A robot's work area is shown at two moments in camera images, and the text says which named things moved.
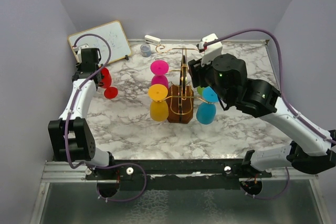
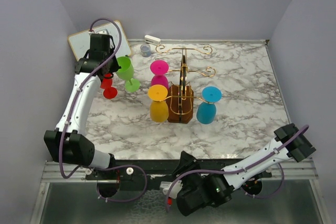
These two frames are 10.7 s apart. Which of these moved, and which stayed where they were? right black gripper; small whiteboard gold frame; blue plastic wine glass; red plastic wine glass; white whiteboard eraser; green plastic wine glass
Moved: right black gripper; green plastic wine glass
Stayed: white whiteboard eraser; blue plastic wine glass; red plastic wine glass; small whiteboard gold frame
